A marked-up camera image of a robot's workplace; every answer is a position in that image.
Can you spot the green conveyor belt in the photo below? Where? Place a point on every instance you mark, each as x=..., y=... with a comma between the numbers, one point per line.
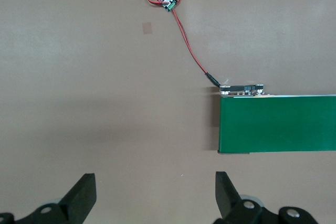
x=275, y=124

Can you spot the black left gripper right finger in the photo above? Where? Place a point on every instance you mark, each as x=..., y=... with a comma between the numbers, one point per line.
x=244, y=213

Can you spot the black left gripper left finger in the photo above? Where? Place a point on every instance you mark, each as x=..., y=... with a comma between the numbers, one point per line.
x=65, y=213

